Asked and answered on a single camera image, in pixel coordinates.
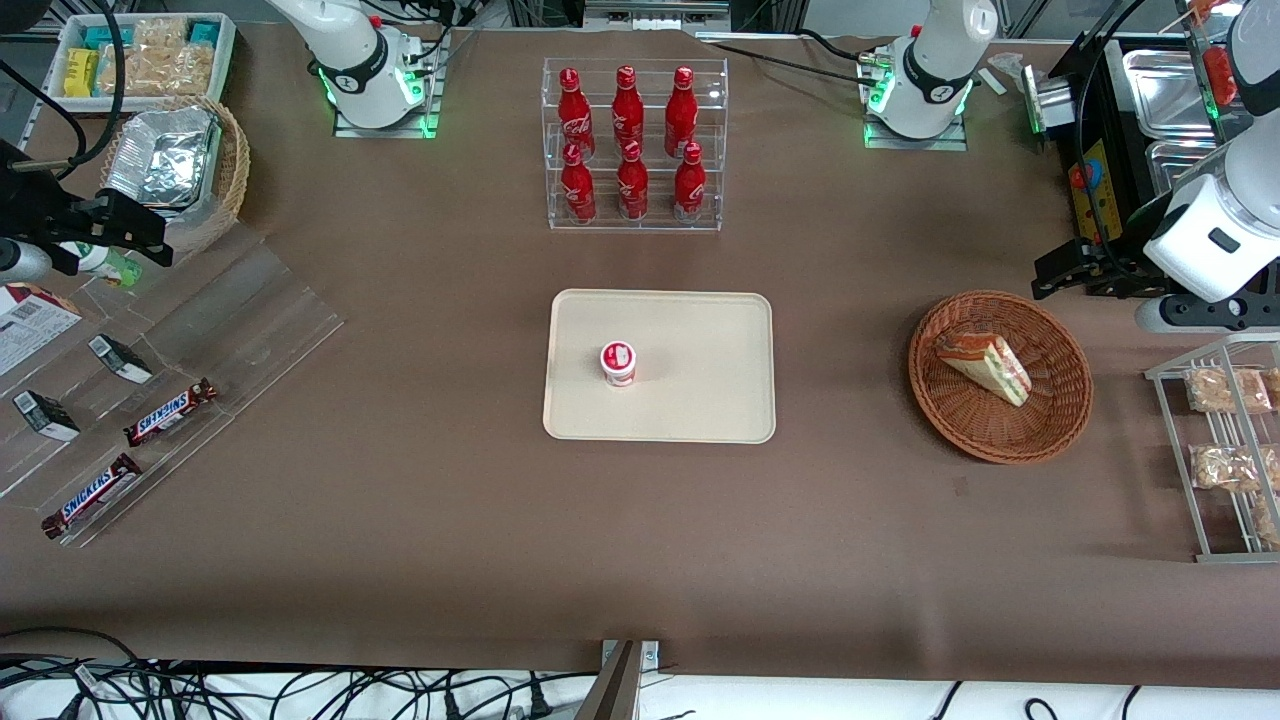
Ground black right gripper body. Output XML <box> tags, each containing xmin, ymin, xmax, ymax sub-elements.
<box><xmin>0</xmin><ymin>140</ymin><xmax>103</xmax><ymax>247</ymax></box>

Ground triangle sandwich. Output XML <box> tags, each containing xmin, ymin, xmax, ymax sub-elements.
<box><xmin>935</xmin><ymin>331</ymin><xmax>1033</xmax><ymax>408</ymax></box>

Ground silver foil tray stack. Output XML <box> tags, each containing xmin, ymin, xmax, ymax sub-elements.
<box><xmin>105</xmin><ymin>105</ymin><xmax>221</xmax><ymax>211</ymax></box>

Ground tan wicker basket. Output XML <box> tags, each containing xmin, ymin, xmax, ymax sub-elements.
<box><xmin>100</xmin><ymin>95</ymin><xmax>251</xmax><ymax>256</ymax></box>

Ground brown wicker basket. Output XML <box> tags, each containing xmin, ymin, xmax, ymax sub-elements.
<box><xmin>908</xmin><ymin>290</ymin><xmax>1094</xmax><ymax>465</ymax></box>

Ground beige plastic tray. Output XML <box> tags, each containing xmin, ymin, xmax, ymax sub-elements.
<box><xmin>543</xmin><ymin>289</ymin><xmax>777</xmax><ymax>444</ymax></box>

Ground green white small bottle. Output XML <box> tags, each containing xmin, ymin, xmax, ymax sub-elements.
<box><xmin>60</xmin><ymin>240</ymin><xmax>143</xmax><ymax>289</ymax></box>

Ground steel pan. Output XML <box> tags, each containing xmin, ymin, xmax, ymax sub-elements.
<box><xmin>1122</xmin><ymin>48</ymin><xmax>1216</xmax><ymax>141</ymax></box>
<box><xmin>1145</xmin><ymin>140</ymin><xmax>1231</xmax><ymax>198</ymax></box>

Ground black food warmer machine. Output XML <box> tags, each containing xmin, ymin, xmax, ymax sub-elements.
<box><xmin>1050</xmin><ymin>32</ymin><xmax>1236</xmax><ymax>299</ymax></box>

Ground small black white box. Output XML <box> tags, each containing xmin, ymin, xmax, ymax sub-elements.
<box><xmin>12</xmin><ymin>390</ymin><xmax>81</xmax><ymax>442</ymax></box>
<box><xmin>88</xmin><ymin>335</ymin><xmax>154</xmax><ymax>385</ymax></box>

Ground printed cardboard box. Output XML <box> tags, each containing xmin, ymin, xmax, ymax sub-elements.
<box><xmin>0</xmin><ymin>283</ymin><xmax>83</xmax><ymax>377</ymax></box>

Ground clear acrylic stepped stand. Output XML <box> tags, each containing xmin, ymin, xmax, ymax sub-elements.
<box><xmin>0</xmin><ymin>220</ymin><xmax>346</xmax><ymax>549</ymax></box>

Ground beige cracker bag pile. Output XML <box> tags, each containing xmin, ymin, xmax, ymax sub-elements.
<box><xmin>98</xmin><ymin>18</ymin><xmax>216</xmax><ymax>97</ymax></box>

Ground silver metal box device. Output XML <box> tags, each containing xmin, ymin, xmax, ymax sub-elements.
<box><xmin>1020</xmin><ymin>76</ymin><xmax>1077</xmax><ymax>137</ymax></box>

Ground red sausage on skewer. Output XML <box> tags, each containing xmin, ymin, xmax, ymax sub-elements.
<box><xmin>1203</xmin><ymin>45</ymin><xmax>1239</xmax><ymax>107</ymax></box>

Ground snickers chocolate bar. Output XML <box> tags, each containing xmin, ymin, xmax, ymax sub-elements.
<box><xmin>41</xmin><ymin>453</ymin><xmax>143</xmax><ymax>540</ymax></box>
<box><xmin>123</xmin><ymin>378</ymin><xmax>218</xmax><ymax>447</ymax></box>

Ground white plastic bin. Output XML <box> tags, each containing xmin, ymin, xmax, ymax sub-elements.
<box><xmin>45</xmin><ymin>12</ymin><xmax>238</xmax><ymax>103</ymax></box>

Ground clear plastic wrapper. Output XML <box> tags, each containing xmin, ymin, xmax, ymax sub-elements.
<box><xmin>985</xmin><ymin>52</ymin><xmax>1033</xmax><ymax>97</ymax></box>

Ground red cola bottle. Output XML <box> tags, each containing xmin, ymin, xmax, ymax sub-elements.
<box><xmin>617</xmin><ymin>140</ymin><xmax>649</xmax><ymax>221</ymax></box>
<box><xmin>673</xmin><ymin>142</ymin><xmax>707</xmax><ymax>223</ymax></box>
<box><xmin>665</xmin><ymin>67</ymin><xmax>698</xmax><ymax>159</ymax></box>
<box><xmin>612</xmin><ymin>66</ymin><xmax>646</xmax><ymax>151</ymax></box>
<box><xmin>557</xmin><ymin>68</ymin><xmax>596</xmax><ymax>161</ymax></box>
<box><xmin>560</xmin><ymin>142</ymin><xmax>597</xmax><ymax>225</ymax></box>

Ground clear acrylic bottle rack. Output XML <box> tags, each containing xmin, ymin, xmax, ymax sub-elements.
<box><xmin>542</xmin><ymin>57</ymin><xmax>729</xmax><ymax>233</ymax></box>

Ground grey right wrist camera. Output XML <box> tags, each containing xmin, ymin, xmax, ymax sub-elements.
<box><xmin>0</xmin><ymin>238</ymin><xmax>53</xmax><ymax>285</ymax></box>

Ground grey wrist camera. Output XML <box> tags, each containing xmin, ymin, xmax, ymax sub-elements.
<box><xmin>0</xmin><ymin>238</ymin><xmax>53</xmax><ymax>285</ymax></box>
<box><xmin>1135</xmin><ymin>292</ymin><xmax>1280</xmax><ymax>334</ymax></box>

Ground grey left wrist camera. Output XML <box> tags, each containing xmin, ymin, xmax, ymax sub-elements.
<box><xmin>1135</xmin><ymin>292</ymin><xmax>1280</xmax><ymax>334</ymax></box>

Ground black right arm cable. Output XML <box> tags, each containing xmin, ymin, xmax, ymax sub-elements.
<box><xmin>0</xmin><ymin>0</ymin><xmax>127</xmax><ymax>183</ymax></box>

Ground metal wire rack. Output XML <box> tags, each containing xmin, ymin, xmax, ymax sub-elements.
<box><xmin>1145</xmin><ymin>335</ymin><xmax>1280</xmax><ymax>564</ymax></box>

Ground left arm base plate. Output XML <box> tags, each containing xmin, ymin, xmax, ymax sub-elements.
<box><xmin>865</xmin><ymin>108</ymin><xmax>969</xmax><ymax>152</ymax></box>

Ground black table cable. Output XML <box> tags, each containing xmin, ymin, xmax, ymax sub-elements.
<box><xmin>700</xmin><ymin>28</ymin><xmax>893</xmax><ymax>89</ymax></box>

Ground black cable tangle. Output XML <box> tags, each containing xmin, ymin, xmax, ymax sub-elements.
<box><xmin>0</xmin><ymin>628</ymin><xmax>601</xmax><ymax>720</ymax></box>

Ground metal bracket post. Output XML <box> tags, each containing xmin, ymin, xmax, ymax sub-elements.
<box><xmin>575</xmin><ymin>640</ymin><xmax>661</xmax><ymax>720</ymax></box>

